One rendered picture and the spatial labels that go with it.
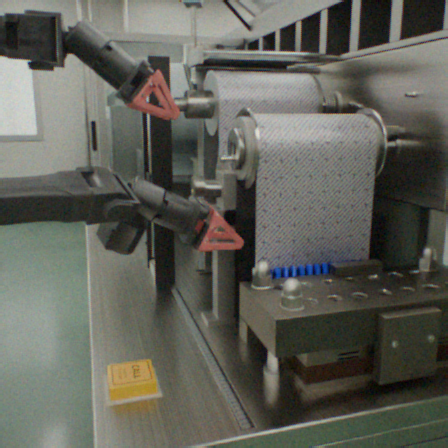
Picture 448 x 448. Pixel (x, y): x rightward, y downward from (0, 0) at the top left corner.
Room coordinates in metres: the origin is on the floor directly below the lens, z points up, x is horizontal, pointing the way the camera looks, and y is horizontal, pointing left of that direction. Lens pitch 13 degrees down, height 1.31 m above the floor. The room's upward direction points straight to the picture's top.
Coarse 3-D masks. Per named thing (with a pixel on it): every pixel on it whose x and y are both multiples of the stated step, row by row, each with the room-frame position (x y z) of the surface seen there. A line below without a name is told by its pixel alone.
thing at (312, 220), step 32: (256, 192) 0.81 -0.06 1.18; (288, 192) 0.82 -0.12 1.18; (320, 192) 0.84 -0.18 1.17; (352, 192) 0.86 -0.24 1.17; (256, 224) 0.81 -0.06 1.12; (288, 224) 0.82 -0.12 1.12; (320, 224) 0.84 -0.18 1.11; (352, 224) 0.86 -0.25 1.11; (256, 256) 0.81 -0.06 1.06; (288, 256) 0.82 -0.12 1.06; (320, 256) 0.84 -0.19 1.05; (352, 256) 0.86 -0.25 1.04
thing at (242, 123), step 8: (240, 120) 0.86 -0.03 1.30; (232, 128) 0.90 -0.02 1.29; (240, 128) 0.87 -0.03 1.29; (248, 128) 0.82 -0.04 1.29; (376, 128) 0.89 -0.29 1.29; (248, 136) 0.81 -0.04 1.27; (248, 144) 0.81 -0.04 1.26; (248, 152) 0.81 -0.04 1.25; (248, 160) 0.81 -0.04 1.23; (376, 160) 0.89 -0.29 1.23; (248, 168) 0.82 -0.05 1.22; (240, 176) 0.85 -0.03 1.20
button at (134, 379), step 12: (144, 360) 0.68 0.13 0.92; (108, 372) 0.65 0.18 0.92; (120, 372) 0.65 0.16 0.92; (132, 372) 0.65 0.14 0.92; (144, 372) 0.65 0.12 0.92; (108, 384) 0.62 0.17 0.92; (120, 384) 0.61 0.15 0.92; (132, 384) 0.61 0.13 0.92; (144, 384) 0.62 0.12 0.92; (156, 384) 0.62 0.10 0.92; (120, 396) 0.61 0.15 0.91; (132, 396) 0.61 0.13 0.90
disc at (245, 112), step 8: (240, 112) 0.88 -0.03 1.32; (248, 112) 0.84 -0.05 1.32; (248, 120) 0.84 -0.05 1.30; (256, 128) 0.81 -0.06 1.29; (256, 136) 0.80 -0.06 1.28; (256, 144) 0.80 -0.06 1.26; (256, 152) 0.80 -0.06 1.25; (256, 160) 0.80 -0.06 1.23; (256, 168) 0.80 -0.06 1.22; (248, 176) 0.83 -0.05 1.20; (240, 184) 0.88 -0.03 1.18; (248, 184) 0.84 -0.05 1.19
